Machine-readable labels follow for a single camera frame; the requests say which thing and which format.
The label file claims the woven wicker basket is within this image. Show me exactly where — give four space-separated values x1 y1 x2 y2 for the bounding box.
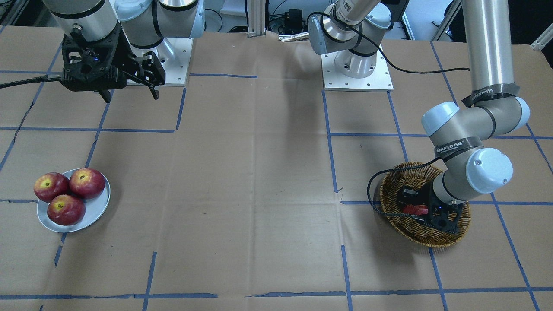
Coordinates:
379 162 471 248

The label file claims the dark red apple in basket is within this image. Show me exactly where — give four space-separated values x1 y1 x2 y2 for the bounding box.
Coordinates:
402 204 429 215

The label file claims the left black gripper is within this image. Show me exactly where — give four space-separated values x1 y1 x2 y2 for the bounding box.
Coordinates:
397 184 464 234

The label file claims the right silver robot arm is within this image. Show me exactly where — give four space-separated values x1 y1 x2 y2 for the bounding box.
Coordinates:
44 0 205 102

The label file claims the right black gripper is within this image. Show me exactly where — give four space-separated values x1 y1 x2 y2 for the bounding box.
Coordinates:
61 22 166 104

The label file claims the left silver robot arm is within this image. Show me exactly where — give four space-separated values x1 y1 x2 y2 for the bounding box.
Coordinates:
307 0 531 234

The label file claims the light blue plate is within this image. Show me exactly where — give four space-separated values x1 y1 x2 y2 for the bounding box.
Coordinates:
34 168 111 233

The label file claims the aluminium frame post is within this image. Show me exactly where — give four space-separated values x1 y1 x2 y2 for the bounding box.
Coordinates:
245 0 268 38

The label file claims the red apple on plate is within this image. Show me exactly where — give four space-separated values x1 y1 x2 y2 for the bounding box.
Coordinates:
33 172 70 203
47 194 86 226
69 168 105 200

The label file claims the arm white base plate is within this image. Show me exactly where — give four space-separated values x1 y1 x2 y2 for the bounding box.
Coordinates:
321 51 394 92
131 38 194 87

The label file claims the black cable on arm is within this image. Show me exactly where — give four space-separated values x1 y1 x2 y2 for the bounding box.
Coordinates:
307 12 471 219

